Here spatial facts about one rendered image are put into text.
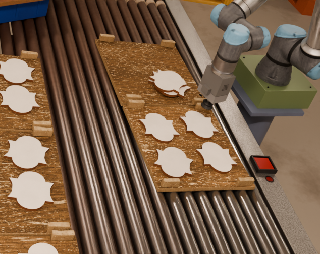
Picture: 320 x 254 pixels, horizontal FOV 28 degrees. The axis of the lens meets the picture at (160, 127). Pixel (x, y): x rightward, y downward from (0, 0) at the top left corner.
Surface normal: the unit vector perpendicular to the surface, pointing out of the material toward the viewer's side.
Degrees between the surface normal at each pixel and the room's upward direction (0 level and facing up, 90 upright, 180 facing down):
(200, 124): 0
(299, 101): 90
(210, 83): 90
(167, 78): 0
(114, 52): 0
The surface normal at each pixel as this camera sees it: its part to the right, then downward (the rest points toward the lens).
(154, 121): 0.29, -0.77
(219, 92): 0.58, 0.62
